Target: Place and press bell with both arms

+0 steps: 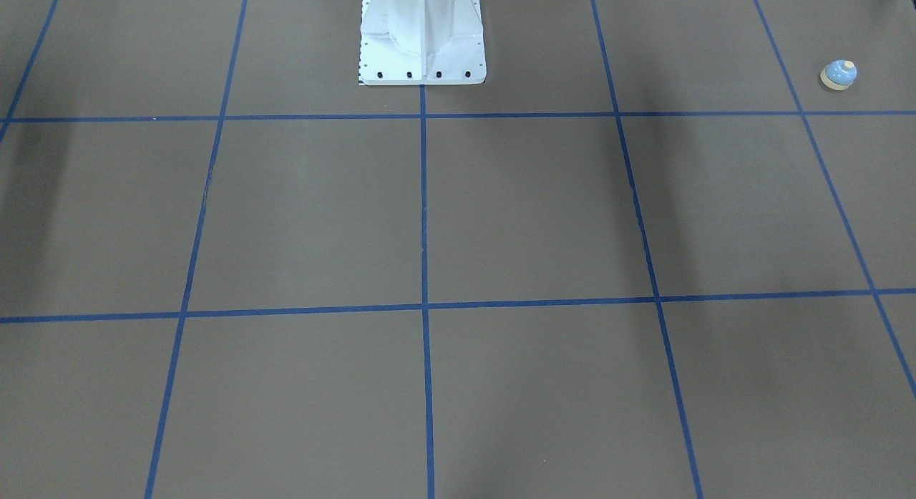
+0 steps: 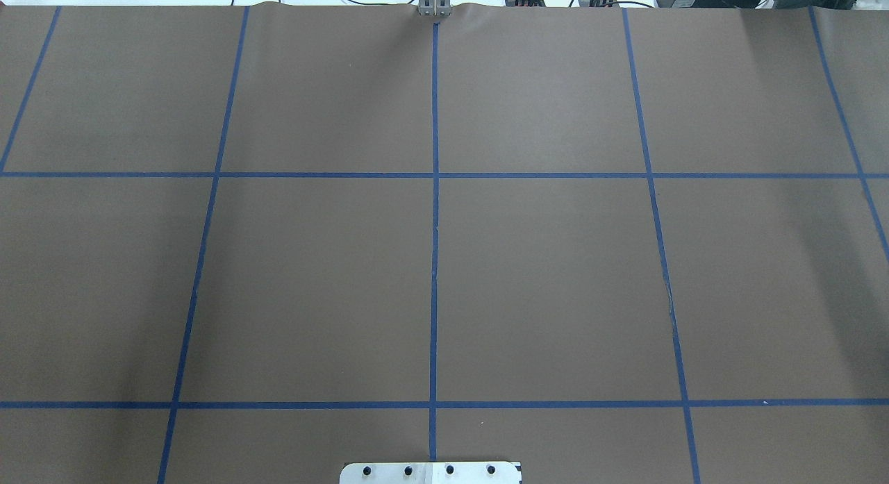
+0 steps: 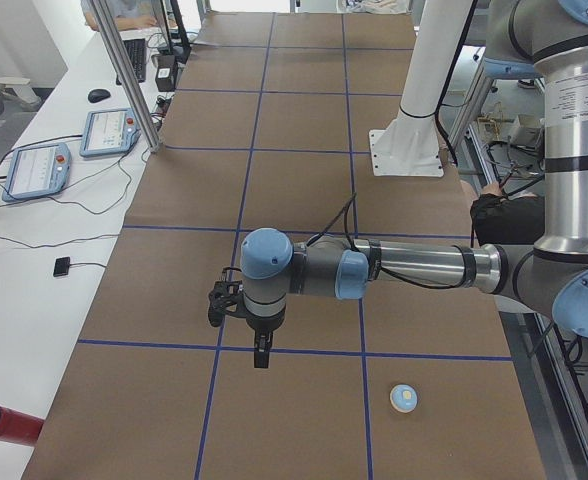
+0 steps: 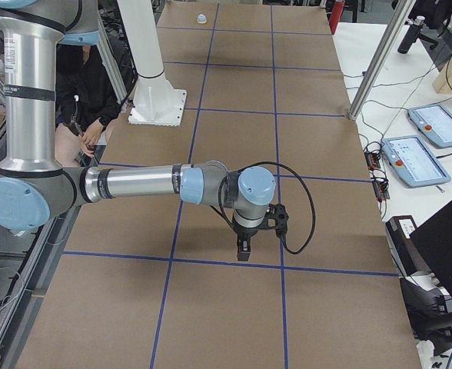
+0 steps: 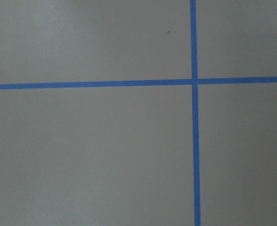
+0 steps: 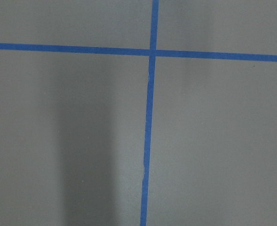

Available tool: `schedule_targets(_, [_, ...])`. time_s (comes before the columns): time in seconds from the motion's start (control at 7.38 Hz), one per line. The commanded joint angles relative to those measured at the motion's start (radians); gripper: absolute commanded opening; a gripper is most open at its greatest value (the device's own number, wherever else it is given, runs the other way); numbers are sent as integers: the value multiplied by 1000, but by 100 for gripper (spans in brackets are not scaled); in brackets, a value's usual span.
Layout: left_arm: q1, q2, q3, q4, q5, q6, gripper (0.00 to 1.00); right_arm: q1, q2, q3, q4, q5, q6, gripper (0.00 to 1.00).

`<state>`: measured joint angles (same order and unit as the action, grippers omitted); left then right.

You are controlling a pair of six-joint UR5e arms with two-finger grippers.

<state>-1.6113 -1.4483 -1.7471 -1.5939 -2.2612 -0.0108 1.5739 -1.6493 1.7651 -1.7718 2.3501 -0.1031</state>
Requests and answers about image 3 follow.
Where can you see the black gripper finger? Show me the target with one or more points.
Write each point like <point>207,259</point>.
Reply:
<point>262,349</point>

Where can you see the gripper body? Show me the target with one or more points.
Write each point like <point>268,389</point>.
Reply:
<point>262,325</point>

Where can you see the blue call bell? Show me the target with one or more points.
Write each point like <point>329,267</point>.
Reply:
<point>403,398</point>

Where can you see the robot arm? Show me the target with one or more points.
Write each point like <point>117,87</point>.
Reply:
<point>550,276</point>

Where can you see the small black puck device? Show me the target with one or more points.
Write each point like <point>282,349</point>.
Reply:
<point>62,266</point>

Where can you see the far teach pendant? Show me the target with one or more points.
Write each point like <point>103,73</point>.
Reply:
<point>109,132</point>

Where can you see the teach pendant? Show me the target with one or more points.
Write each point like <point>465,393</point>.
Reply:
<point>109,132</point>
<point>37,171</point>

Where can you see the black box with label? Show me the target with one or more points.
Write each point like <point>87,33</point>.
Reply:
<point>166,73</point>

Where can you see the red cylinder tube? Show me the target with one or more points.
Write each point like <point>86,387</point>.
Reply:
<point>19,428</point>

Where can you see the near teach pendant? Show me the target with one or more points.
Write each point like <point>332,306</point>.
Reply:
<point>37,171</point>

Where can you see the seated person in black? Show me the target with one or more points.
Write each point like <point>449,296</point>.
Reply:
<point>498,219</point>

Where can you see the black computer mouse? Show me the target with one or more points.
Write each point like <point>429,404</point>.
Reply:
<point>98,95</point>

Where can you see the black keyboard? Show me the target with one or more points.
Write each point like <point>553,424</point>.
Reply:
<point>136,50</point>

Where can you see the person at far desk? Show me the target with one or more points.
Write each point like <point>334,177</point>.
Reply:
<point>132,14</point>

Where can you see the aluminium frame post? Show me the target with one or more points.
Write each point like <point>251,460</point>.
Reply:
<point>125,72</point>

